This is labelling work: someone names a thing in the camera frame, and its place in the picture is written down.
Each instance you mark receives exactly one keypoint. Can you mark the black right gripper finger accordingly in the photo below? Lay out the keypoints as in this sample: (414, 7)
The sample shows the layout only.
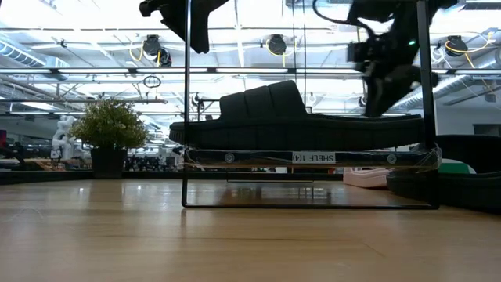
(385, 94)
(428, 79)

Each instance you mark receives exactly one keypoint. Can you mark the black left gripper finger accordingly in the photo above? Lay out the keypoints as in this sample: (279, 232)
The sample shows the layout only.
(199, 35)

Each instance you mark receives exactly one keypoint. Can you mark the pink slide sandal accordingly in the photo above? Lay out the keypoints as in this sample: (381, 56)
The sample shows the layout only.
(364, 178)

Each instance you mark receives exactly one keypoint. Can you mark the black slide sandal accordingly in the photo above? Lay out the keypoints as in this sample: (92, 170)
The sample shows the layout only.
(274, 133)
(462, 188)

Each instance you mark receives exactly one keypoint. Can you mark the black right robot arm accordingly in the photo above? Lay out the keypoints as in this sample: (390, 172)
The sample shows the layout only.
(395, 15)

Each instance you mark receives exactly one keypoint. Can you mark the green white object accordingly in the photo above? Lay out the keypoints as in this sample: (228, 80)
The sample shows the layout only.
(456, 167)

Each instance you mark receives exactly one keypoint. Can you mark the small green potted plant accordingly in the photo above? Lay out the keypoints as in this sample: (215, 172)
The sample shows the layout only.
(109, 125)

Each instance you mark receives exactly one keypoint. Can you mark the white humanoid robot figure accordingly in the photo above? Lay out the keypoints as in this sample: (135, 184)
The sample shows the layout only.
(62, 133)

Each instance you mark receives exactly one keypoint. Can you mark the black aluminium table frame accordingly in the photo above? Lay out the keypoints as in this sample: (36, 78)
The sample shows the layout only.
(156, 176)

